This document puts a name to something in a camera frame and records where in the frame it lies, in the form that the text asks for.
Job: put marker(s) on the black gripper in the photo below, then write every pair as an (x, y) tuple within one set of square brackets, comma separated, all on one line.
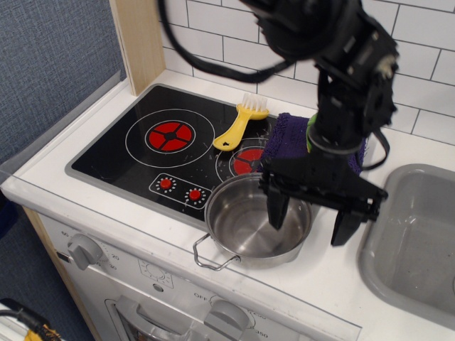
[(328, 178)]

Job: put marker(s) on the stainless steel pot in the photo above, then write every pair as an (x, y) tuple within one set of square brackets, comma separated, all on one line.
[(237, 220)]

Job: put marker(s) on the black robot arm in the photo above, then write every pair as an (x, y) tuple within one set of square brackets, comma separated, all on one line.
[(357, 60)]

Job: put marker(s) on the purple folded cloth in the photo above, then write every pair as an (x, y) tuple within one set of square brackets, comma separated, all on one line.
[(288, 138)]

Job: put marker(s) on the green yellow toy corn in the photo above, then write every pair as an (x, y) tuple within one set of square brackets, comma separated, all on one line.
[(309, 128)]

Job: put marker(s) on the grey sink basin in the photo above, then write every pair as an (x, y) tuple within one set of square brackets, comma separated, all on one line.
[(407, 258)]

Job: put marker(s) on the yellow dish brush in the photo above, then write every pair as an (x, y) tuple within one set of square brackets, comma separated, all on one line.
[(253, 107)]

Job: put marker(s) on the grey oven knob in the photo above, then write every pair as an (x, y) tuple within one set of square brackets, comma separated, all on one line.
[(227, 319)]

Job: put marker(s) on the black toy stove top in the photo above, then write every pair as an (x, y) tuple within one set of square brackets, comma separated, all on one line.
[(160, 154)]

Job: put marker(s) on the grey timer knob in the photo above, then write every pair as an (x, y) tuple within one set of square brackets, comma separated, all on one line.
[(84, 251)]

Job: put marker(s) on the yellow black object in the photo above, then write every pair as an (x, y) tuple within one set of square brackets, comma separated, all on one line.
[(20, 325)]

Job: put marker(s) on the grey oven door handle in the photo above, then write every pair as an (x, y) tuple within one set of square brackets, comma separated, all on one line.
[(139, 328)]

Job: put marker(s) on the wooden side post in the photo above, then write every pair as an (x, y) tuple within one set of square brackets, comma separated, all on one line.
[(139, 35)]

